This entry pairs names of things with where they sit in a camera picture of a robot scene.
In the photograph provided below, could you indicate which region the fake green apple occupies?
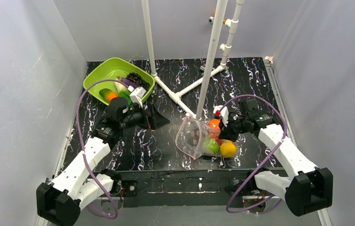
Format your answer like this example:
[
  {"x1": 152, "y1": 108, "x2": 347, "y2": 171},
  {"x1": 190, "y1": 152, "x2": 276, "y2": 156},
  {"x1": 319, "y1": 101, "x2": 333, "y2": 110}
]
[{"x1": 201, "y1": 138, "x2": 219, "y2": 155}]

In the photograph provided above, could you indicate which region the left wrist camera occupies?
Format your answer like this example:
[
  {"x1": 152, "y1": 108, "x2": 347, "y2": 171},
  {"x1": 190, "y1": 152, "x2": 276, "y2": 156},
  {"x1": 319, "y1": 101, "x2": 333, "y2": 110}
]
[{"x1": 127, "y1": 86, "x2": 147, "y2": 108}]

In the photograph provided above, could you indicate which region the green plastic tray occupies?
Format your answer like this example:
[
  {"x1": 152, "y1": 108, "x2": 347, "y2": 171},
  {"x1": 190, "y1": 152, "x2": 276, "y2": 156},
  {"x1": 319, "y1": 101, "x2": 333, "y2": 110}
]
[{"x1": 83, "y1": 57, "x2": 155, "y2": 105}]

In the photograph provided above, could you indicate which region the fake dark grapes bunch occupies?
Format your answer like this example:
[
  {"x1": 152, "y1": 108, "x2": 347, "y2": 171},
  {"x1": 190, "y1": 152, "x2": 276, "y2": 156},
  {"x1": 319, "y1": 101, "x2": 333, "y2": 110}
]
[{"x1": 126, "y1": 73, "x2": 150, "y2": 89}]

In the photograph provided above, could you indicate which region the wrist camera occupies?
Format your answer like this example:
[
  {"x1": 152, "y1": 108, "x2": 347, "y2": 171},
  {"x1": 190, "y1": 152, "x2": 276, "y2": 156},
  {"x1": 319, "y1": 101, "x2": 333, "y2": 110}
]
[
  {"x1": 213, "y1": 105, "x2": 229, "y2": 126},
  {"x1": 127, "y1": 86, "x2": 147, "y2": 108}
]

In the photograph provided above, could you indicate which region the fake bok choy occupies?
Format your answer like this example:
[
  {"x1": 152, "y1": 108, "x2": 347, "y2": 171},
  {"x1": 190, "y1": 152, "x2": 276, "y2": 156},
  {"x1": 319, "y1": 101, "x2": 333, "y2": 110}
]
[{"x1": 114, "y1": 82, "x2": 132, "y2": 105}]

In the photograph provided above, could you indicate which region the white PVC pipe frame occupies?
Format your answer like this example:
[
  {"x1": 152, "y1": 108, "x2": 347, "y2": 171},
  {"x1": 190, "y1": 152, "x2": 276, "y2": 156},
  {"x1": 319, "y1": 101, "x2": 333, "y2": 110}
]
[{"x1": 141, "y1": 0, "x2": 245, "y2": 120}]

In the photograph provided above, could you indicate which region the purple cable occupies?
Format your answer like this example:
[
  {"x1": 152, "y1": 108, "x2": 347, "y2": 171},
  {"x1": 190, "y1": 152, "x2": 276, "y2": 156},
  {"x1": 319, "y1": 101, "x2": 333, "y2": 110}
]
[
  {"x1": 75, "y1": 78, "x2": 131, "y2": 219},
  {"x1": 219, "y1": 94, "x2": 287, "y2": 215}
]

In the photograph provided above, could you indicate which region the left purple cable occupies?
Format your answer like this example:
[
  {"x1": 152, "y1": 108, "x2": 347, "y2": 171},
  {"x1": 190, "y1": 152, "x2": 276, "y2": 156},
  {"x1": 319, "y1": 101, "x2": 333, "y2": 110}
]
[{"x1": 75, "y1": 78, "x2": 131, "y2": 219}]

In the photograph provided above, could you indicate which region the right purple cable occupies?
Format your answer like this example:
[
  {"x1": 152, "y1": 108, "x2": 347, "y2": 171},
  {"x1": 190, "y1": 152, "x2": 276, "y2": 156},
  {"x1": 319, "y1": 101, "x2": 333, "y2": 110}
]
[{"x1": 219, "y1": 94, "x2": 287, "y2": 215}]

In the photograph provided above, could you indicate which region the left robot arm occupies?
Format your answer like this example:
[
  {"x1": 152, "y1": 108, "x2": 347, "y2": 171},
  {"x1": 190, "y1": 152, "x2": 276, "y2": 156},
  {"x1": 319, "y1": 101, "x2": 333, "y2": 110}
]
[{"x1": 36, "y1": 97, "x2": 170, "y2": 226}]

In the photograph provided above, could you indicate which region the fake purple eggplant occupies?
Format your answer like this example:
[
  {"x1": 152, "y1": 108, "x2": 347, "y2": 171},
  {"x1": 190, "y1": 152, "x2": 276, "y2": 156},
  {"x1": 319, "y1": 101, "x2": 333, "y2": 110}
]
[{"x1": 117, "y1": 76, "x2": 140, "y2": 88}]

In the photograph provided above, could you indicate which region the fake mango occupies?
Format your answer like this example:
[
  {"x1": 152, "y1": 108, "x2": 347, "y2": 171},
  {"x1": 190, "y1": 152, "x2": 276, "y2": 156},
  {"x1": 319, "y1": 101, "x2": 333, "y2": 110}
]
[{"x1": 99, "y1": 89, "x2": 118, "y2": 104}]

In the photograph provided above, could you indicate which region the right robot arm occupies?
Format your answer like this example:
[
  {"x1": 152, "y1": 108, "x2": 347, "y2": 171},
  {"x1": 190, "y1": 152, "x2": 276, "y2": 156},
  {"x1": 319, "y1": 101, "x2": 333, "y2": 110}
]
[{"x1": 213, "y1": 95, "x2": 333, "y2": 217}]

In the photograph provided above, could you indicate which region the clear zip top bag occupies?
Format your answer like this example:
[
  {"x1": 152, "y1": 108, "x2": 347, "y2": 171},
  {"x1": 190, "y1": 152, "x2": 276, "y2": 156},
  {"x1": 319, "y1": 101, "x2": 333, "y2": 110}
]
[{"x1": 175, "y1": 113, "x2": 237, "y2": 160}]

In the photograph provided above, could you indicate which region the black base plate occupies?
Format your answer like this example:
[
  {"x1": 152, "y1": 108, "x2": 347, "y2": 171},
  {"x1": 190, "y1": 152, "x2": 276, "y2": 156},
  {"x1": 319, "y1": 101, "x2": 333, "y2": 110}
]
[{"x1": 91, "y1": 168, "x2": 290, "y2": 209}]

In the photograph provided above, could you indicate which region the fake orange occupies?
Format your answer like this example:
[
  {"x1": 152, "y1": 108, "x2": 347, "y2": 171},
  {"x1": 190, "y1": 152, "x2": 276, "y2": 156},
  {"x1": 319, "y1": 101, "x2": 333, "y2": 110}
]
[{"x1": 208, "y1": 119, "x2": 221, "y2": 131}]

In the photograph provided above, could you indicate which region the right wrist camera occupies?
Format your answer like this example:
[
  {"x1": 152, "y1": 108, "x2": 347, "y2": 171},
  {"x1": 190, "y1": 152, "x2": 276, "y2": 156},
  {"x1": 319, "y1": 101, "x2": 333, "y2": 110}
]
[{"x1": 213, "y1": 105, "x2": 229, "y2": 126}]

